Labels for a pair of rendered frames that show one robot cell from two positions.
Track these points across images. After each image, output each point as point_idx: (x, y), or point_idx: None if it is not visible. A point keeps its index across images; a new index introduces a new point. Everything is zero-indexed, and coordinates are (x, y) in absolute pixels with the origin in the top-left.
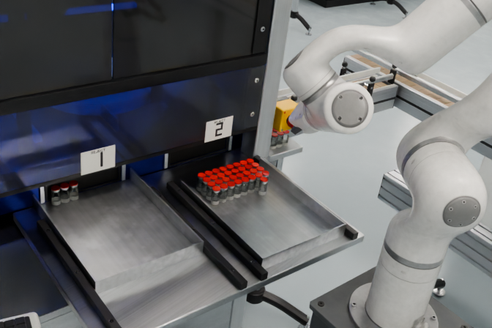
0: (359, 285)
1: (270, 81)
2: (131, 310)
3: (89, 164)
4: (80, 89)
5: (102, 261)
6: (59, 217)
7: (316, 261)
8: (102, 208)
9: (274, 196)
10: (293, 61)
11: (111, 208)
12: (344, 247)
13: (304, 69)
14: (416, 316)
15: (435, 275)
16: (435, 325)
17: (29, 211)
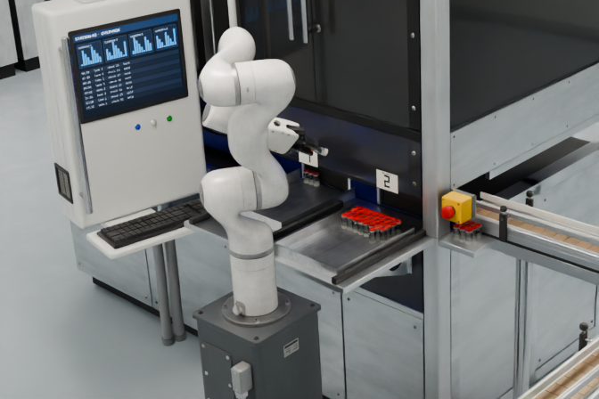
0: (285, 295)
1: (427, 160)
2: (217, 222)
3: (303, 156)
4: (296, 100)
5: None
6: (292, 186)
7: (303, 276)
8: (311, 195)
9: (372, 248)
10: None
11: (313, 198)
12: (325, 284)
13: None
14: (236, 297)
15: (236, 265)
16: (250, 322)
17: None
